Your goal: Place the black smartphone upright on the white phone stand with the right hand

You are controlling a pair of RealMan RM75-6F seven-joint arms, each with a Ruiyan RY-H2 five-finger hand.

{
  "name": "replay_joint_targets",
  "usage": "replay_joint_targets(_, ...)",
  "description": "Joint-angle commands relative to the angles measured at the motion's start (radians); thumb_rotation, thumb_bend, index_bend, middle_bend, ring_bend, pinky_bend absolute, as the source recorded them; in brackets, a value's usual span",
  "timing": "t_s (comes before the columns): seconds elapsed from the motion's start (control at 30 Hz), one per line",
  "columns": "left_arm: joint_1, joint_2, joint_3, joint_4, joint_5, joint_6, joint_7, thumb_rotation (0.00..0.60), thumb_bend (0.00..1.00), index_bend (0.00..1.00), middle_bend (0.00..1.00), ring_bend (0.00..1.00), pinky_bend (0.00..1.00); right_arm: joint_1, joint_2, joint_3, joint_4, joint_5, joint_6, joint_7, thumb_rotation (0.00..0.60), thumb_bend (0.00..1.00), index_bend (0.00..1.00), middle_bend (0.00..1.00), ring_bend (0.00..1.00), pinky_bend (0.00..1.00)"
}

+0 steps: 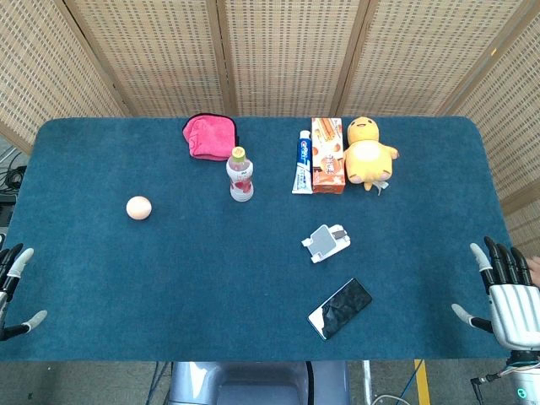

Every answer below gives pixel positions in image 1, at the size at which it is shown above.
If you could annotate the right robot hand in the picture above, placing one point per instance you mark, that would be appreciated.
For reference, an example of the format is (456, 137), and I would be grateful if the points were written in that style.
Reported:
(512, 306)

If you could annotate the yellow plush duck toy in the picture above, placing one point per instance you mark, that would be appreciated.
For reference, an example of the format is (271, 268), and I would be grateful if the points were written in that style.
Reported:
(368, 152)

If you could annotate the peach drink bottle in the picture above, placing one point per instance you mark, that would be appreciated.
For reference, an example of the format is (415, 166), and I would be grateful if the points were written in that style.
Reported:
(240, 175)

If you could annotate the yellow floor tape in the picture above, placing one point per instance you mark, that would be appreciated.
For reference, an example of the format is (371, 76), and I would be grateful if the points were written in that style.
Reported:
(422, 381)

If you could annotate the toothpaste tube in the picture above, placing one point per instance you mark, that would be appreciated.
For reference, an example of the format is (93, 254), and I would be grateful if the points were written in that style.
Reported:
(303, 164)

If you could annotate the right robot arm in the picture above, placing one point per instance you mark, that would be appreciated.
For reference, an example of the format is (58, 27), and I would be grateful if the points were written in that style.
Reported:
(527, 375)

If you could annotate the black smartphone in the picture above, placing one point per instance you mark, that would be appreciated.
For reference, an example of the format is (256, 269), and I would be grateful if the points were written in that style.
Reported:
(340, 308)

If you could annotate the beige egg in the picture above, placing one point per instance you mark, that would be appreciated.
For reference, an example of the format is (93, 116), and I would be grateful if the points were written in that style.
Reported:
(138, 207)

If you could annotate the pink folded towel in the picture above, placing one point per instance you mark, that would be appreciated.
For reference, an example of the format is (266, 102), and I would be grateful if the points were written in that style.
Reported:
(208, 137)

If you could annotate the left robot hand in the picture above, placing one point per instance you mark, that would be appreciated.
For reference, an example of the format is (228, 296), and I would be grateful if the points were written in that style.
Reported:
(10, 270)

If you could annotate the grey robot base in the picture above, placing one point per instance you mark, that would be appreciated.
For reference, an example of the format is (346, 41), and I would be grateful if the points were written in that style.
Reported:
(257, 381)

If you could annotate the woven folding screen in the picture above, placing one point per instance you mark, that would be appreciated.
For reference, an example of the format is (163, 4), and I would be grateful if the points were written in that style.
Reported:
(287, 55)

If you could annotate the blue table cloth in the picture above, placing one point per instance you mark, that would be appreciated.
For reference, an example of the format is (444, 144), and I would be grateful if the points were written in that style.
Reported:
(211, 261)

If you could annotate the white phone stand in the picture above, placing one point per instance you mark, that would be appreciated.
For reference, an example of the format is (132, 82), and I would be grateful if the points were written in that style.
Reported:
(325, 243)

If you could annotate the orange snack box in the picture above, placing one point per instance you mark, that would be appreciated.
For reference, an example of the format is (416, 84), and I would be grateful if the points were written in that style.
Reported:
(327, 156)

